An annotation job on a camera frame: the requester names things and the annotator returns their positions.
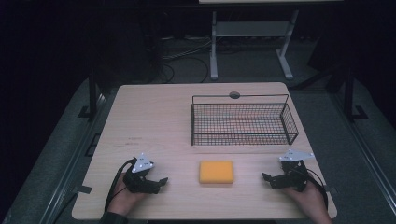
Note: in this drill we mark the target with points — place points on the black metal post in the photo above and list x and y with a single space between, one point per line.
349 93
92 93

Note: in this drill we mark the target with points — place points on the white metal table frame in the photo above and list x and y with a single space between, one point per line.
252 29

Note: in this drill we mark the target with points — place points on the yellow sponge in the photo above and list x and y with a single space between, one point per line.
216 171

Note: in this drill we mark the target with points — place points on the person's left hand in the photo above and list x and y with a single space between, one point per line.
126 200

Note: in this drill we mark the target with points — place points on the person's right hand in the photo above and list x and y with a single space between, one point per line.
306 200

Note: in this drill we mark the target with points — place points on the metal floor rail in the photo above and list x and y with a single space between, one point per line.
71 161
364 149

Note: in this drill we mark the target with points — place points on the round grey table grommet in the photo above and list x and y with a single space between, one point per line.
234 95

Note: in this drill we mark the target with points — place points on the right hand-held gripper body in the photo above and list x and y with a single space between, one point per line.
294 174

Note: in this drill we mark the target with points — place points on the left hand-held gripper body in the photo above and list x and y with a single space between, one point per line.
138 174

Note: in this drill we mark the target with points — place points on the grey tape strip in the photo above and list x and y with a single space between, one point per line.
82 188

